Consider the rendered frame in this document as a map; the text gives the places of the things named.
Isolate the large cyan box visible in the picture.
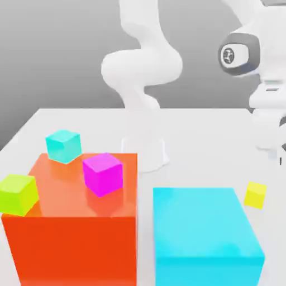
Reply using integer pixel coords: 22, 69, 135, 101
152, 187, 266, 286

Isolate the small lime green cube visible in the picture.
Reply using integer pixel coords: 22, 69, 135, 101
0, 174, 40, 217

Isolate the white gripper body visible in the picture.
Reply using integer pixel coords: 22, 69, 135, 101
252, 108, 281, 152

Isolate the small yellow cube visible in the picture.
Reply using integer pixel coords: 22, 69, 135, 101
244, 181, 268, 210

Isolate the small magenta cube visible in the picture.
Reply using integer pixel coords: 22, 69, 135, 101
82, 152, 124, 198

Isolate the large orange box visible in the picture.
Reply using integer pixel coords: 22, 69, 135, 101
1, 152, 139, 286

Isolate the small turquoise cube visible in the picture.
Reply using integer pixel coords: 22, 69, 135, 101
45, 129, 83, 165

